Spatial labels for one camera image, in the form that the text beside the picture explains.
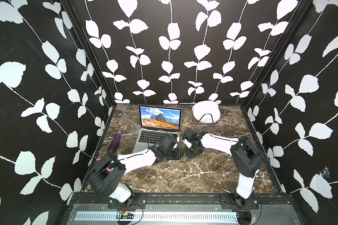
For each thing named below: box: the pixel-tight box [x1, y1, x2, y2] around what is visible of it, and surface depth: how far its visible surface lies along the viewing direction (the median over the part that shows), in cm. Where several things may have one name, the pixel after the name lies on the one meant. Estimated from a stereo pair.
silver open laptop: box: [132, 104, 183, 154], surface depth 100 cm
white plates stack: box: [192, 100, 222, 124], surface depth 100 cm
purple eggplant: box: [108, 130, 122, 152], surface depth 97 cm
